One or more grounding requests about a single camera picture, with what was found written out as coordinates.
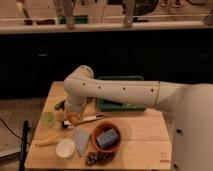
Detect black cable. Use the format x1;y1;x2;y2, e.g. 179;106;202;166
0;118;25;143

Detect bunch of dark grapes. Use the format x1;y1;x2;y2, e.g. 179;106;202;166
85;152;115;166

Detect grey cloth piece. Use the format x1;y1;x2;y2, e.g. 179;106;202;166
74;127;90;156

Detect green plastic tray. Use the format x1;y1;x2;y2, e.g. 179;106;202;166
96;76;145;112

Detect dark green toy vegetable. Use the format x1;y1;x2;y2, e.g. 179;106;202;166
54;100;65;110

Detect blue sponge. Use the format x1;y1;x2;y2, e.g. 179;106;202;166
96;129;119;148

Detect terracotta orange bowl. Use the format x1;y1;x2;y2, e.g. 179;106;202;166
91;121;121;153

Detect black stand pole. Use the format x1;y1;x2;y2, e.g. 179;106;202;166
19;120;30;171

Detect white paper cup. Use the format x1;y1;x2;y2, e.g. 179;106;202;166
56;138;75;158

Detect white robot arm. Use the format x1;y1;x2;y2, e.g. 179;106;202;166
64;65;213;171

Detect orange apple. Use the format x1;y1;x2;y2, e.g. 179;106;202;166
68;113;79;124

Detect yellow banana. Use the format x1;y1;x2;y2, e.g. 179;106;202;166
36;135;63;147

